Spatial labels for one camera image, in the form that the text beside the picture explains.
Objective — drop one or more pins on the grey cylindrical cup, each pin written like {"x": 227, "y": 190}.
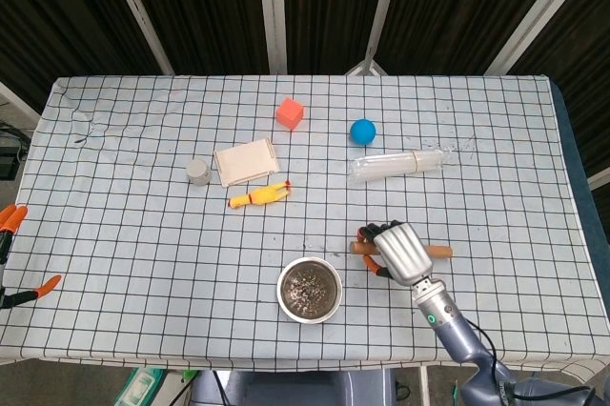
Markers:
{"x": 198, "y": 172}

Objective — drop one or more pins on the wooden stick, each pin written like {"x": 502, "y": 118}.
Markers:
{"x": 441, "y": 251}

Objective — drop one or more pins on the metal bowl with crushed nuts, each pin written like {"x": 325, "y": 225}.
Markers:
{"x": 310, "y": 290}

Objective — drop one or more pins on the white checked tablecloth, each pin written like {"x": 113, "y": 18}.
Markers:
{"x": 143, "y": 258}

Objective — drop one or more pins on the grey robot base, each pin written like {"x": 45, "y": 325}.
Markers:
{"x": 295, "y": 389}

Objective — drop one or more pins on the green and white box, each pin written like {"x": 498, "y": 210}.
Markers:
{"x": 138, "y": 389}

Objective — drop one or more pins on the black electronic device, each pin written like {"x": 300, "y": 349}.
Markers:
{"x": 8, "y": 158}

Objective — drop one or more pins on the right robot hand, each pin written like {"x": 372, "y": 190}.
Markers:
{"x": 402, "y": 256}

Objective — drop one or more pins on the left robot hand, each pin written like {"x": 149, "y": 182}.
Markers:
{"x": 12, "y": 253}

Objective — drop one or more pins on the blue ball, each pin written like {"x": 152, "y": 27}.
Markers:
{"x": 363, "y": 132}

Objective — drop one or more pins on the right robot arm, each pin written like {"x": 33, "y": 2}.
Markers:
{"x": 467, "y": 344}

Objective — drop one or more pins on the orange cube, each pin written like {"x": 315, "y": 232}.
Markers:
{"x": 289, "y": 114}

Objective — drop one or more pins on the yellow rubber chicken toy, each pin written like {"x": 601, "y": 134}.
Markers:
{"x": 259, "y": 196}

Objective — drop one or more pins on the white tripod stand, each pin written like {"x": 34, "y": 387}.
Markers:
{"x": 366, "y": 34}

